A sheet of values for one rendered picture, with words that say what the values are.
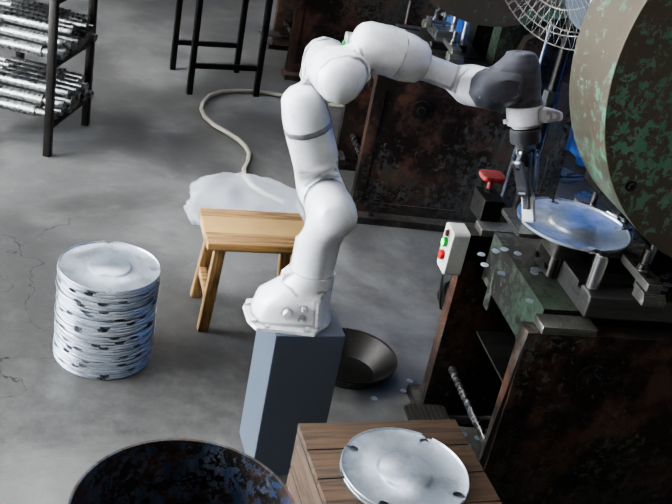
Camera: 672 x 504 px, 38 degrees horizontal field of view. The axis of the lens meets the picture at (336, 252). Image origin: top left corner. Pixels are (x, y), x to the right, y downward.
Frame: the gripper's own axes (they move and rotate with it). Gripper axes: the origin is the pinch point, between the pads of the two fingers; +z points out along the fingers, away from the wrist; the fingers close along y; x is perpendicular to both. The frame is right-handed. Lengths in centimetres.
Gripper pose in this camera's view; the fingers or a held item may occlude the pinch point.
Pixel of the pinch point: (528, 208)
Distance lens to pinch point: 249.1
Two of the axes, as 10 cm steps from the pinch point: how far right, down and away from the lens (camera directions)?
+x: 8.4, 0.9, -5.4
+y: -5.3, 3.1, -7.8
